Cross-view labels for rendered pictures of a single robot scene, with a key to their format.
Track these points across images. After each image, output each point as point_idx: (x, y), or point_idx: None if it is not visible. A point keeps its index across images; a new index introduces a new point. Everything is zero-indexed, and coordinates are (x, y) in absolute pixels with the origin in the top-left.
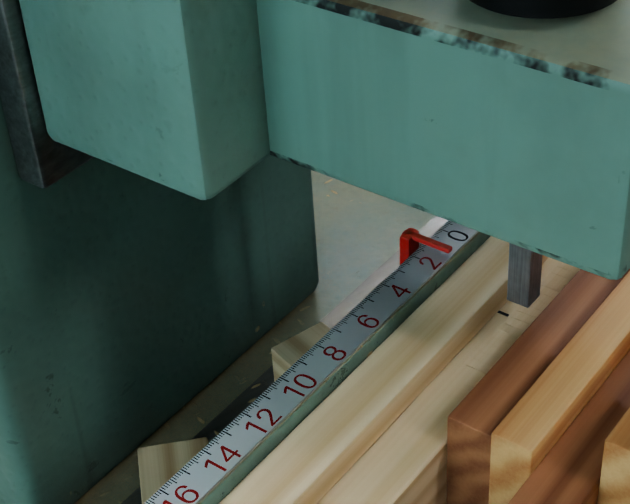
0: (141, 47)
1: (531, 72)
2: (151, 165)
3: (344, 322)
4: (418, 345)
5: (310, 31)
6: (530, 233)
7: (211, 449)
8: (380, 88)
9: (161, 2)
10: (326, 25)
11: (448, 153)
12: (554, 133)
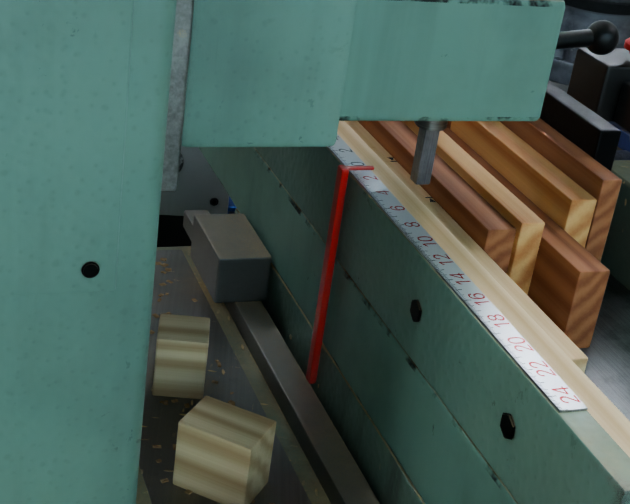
0: (314, 39)
1: (512, 7)
2: (294, 132)
3: (389, 212)
4: (421, 213)
5: (370, 17)
6: (495, 108)
7: (448, 277)
8: (414, 44)
9: (344, 0)
10: (383, 10)
11: (453, 74)
12: (519, 40)
